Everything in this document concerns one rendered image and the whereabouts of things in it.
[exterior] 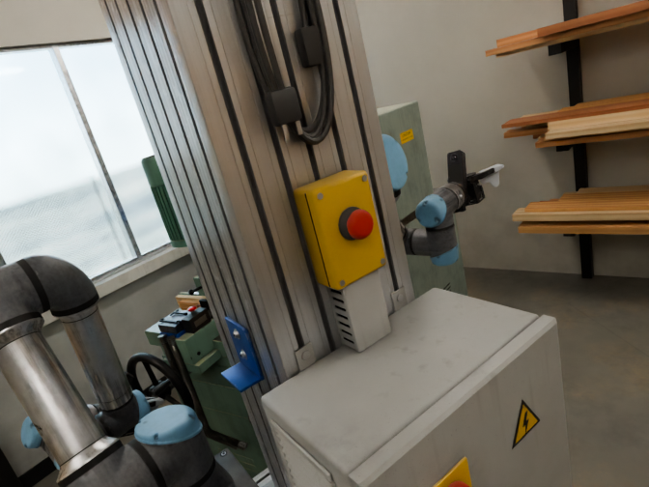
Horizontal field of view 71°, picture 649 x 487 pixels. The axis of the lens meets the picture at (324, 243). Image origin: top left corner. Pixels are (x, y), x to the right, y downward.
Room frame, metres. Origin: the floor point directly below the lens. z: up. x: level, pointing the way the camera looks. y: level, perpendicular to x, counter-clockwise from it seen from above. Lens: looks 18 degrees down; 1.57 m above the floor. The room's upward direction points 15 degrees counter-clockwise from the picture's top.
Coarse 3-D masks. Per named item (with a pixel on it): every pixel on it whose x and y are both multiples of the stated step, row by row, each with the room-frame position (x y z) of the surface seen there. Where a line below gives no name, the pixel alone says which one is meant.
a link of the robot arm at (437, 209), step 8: (440, 192) 1.14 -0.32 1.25; (448, 192) 1.14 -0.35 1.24; (424, 200) 1.11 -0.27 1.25; (432, 200) 1.10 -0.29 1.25; (440, 200) 1.10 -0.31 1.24; (448, 200) 1.11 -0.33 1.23; (456, 200) 1.14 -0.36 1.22; (416, 208) 1.12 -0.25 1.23; (424, 208) 1.10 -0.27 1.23; (432, 208) 1.08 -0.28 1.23; (440, 208) 1.08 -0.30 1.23; (448, 208) 1.10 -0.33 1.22; (456, 208) 1.14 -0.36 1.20; (416, 216) 1.12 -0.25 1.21; (424, 216) 1.10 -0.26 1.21; (432, 216) 1.08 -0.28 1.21; (440, 216) 1.07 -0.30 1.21; (448, 216) 1.10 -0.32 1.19; (424, 224) 1.10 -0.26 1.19; (432, 224) 1.09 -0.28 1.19; (440, 224) 1.10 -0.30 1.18; (448, 224) 1.10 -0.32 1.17
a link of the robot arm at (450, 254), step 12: (444, 228) 1.10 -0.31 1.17; (420, 240) 1.14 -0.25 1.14; (432, 240) 1.11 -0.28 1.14; (444, 240) 1.10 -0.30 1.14; (456, 240) 1.12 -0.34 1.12; (420, 252) 1.15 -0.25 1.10; (432, 252) 1.12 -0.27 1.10; (444, 252) 1.10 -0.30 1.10; (456, 252) 1.11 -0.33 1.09; (444, 264) 1.10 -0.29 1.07
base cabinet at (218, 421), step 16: (208, 384) 1.42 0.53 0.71; (208, 400) 1.44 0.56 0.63; (224, 400) 1.38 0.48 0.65; (240, 400) 1.33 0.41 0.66; (208, 416) 1.46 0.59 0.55; (224, 416) 1.40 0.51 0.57; (240, 416) 1.35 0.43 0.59; (224, 432) 1.42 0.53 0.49; (240, 432) 1.37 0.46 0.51; (224, 448) 1.44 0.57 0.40; (256, 448) 1.34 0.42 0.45; (240, 464) 1.41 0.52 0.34; (256, 464) 1.35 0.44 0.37
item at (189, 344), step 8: (208, 328) 1.35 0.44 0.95; (216, 328) 1.38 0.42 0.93; (184, 336) 1.31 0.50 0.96; (192, 336) 1.30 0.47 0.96; (200, 336) 1.32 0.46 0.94; (208, 336) 1.35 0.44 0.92; (216, 336) 1.37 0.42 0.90; (160, 344) 1.35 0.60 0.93; (184, 344) 1.28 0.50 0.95; (192, 344) 1.29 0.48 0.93; (200, 344) 1.32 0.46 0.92; (208, 344) 1.34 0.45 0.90; (184, 352) 1.29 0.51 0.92; (192, 352) 1.29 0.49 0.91; (200, 352) 1.30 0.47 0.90; (208, 352) 1.33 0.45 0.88; (184, 360) 1.30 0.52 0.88; (192, 360) 1.28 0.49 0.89
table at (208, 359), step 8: (152, 328) 1.58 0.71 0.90; (152, 336) 1.55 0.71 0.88; (152, 344) 1.56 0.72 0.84; (216, 344) 1.34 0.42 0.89; (216, 352) 1.33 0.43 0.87; (224, 352) 1.33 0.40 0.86; (200, 360) 1.30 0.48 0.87; (208, 360) 1.30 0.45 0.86; (192, 368) 1.28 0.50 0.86; (200, 368) 1.27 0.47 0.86
